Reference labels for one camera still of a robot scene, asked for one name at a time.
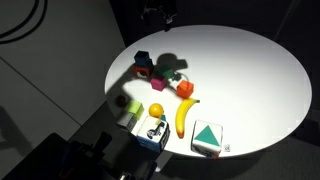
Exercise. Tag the red patterned block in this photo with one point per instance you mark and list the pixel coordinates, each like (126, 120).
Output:
(143, 72)

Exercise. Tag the grey white cube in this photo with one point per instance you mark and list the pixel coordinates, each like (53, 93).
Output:
(126, 121)

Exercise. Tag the dark blue block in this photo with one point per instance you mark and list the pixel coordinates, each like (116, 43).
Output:
(142, 59)

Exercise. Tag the yellow plastic banana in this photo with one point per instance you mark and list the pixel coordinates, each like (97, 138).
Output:
(181, 114)

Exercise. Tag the dark tripod equipment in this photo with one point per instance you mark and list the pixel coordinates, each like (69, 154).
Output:
(56, 159)

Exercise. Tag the white picture cube blue edge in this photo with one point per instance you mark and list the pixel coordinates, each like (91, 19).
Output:
(153, 134)

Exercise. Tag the pink block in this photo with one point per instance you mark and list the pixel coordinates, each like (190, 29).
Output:
(158, 83)

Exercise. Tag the yellow orange ball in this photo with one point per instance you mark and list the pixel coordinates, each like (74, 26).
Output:
(156, 110)

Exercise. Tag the white cube green triangle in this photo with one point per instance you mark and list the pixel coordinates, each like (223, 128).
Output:
(207, 139)

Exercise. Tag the dark green block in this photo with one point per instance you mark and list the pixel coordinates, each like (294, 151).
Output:
(167, 73)

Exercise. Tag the lime green block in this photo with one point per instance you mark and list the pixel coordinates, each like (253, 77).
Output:
(136, 108)

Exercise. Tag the orange block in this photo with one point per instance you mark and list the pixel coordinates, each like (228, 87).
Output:
(185, 89)

